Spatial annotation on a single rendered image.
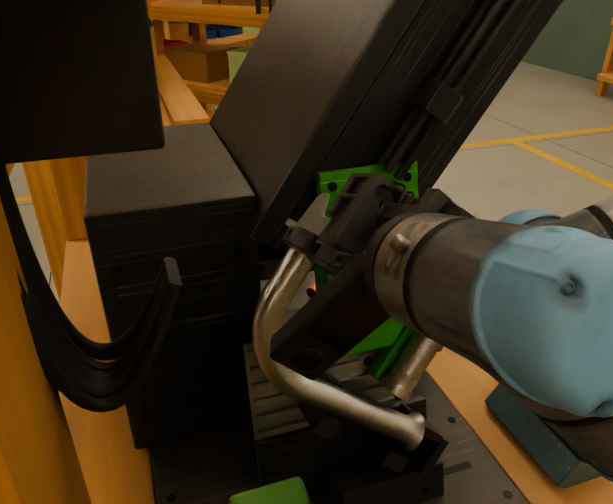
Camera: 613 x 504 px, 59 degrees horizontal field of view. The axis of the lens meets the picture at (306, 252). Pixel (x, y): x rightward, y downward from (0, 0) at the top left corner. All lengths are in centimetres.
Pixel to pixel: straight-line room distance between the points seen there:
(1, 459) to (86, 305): 82
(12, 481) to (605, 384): 28
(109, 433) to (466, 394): 52
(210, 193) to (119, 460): 39
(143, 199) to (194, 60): 311
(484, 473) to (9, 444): 58
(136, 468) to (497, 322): 62
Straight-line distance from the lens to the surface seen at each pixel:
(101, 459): 82
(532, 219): 45
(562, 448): 77
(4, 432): 32
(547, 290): 23
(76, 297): 115
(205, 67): 364
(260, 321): 54
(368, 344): 63
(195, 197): 60
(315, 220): 48
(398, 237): 32
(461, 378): 88
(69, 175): 131
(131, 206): 59
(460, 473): 76
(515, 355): 24
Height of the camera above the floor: 147
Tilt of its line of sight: 29 degrees down
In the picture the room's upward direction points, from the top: straight up
